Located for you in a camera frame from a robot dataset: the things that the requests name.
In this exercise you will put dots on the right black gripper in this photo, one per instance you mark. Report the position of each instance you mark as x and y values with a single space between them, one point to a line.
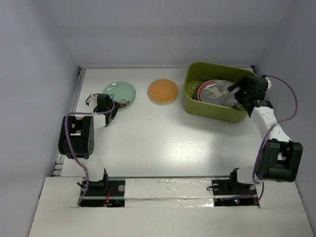
245 83

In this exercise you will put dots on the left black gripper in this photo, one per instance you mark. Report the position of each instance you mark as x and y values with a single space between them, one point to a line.
115 108

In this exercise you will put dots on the grey deer plate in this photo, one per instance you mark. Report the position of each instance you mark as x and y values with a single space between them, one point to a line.
216 93

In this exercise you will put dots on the mint green flower plate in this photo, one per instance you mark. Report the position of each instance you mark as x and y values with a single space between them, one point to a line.
123 93

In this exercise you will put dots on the red and teal plate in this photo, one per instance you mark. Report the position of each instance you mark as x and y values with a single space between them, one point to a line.
203 86

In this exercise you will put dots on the dark teal blossom plate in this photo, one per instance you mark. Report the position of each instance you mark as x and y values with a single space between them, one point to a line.
195 97

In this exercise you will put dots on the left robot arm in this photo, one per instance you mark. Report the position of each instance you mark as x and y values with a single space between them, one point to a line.
76 140

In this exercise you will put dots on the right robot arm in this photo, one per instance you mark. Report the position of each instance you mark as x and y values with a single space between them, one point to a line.
279 157

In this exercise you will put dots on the green plastic bin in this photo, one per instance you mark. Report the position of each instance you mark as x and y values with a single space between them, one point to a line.
200 72

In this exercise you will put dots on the orange woven pattern plate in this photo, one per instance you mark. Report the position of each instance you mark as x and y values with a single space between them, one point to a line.
163 91

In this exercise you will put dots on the foil covered base panel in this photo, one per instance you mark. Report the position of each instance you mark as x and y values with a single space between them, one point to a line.
168 193

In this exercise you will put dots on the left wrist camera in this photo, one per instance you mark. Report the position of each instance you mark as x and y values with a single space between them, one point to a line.
90 98

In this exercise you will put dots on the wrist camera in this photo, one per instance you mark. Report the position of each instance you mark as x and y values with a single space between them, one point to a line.
90 98
269 83

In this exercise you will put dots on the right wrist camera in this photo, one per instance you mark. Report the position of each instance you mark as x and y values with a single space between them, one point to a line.
269 83

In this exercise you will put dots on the left aluminium table rail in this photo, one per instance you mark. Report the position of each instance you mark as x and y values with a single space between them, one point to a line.
61 158

